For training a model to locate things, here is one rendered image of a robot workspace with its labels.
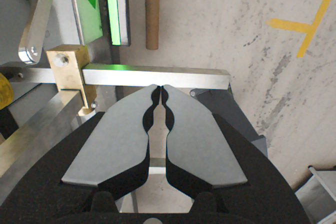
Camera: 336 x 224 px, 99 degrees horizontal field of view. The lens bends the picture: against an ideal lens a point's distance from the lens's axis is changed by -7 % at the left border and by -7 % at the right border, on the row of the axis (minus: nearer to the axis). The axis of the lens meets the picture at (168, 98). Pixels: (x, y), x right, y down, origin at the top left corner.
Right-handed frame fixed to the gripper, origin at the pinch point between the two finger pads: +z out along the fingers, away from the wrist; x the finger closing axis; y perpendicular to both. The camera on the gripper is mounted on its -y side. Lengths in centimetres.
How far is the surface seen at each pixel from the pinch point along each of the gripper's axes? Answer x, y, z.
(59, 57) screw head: -16.6, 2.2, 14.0
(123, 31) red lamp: -9.4, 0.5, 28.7
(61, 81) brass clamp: -18.2, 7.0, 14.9
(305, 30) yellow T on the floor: 98, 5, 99
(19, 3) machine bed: -37, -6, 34
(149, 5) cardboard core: -8, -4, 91
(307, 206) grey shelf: 223, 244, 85
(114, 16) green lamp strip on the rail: -11.0, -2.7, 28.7
